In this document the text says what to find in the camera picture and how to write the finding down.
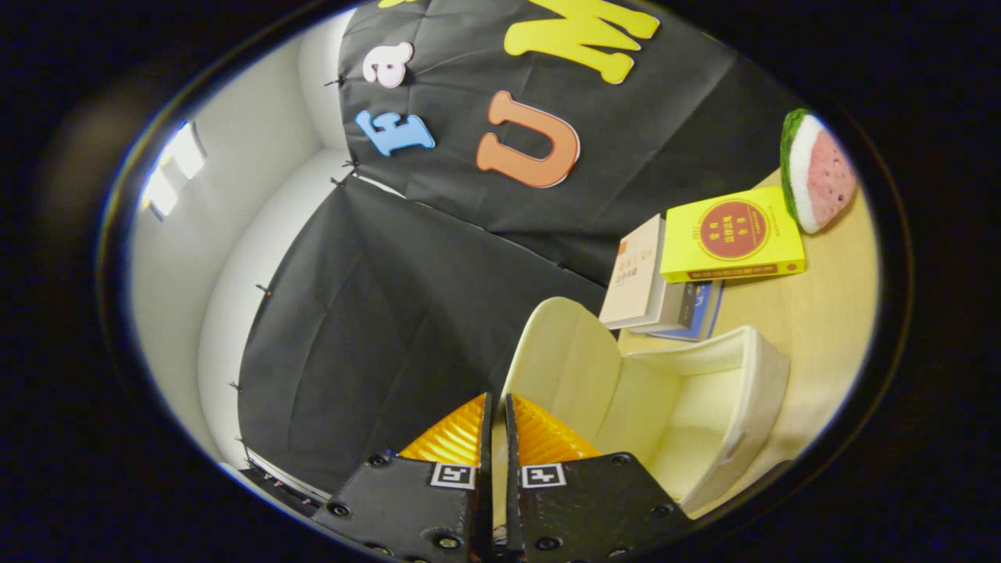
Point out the beige plastic storage box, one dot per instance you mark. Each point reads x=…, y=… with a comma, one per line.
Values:
x=688, y=407

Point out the beige book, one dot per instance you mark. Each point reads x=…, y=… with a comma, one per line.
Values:
x=637, y=274

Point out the yellow book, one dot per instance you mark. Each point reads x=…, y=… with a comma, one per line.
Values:
x=731, y=234

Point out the watermelon slice plush toy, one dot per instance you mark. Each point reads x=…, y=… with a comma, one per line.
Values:
x=821, y=172

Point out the blue book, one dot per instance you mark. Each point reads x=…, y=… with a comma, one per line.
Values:
x=700, y=309

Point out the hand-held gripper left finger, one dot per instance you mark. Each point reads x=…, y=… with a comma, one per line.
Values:
x=414, y=508

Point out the large ceiling light panel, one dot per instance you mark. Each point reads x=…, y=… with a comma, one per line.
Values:
x=174, y=168

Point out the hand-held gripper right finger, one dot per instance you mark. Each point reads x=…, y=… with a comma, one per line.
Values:
x=586, y=508

